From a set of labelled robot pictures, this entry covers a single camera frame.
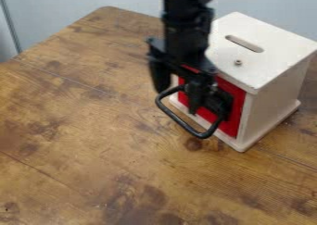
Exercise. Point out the red drawer front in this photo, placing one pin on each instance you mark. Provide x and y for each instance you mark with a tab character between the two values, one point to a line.
231	125

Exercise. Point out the white wooden drawer box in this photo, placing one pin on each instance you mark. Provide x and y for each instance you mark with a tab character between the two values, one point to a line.
264	60

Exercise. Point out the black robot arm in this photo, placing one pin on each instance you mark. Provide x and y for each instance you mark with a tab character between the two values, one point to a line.
185	9

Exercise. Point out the grey vertical wall strip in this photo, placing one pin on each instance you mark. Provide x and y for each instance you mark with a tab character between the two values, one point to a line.
11	27

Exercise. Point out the black metal drawer handle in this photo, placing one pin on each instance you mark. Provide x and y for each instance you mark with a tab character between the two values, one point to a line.
217	103

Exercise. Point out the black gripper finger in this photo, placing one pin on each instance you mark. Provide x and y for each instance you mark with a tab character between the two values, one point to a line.
161	74
196	101

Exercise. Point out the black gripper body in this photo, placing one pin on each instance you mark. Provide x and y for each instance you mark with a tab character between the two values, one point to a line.
183	49

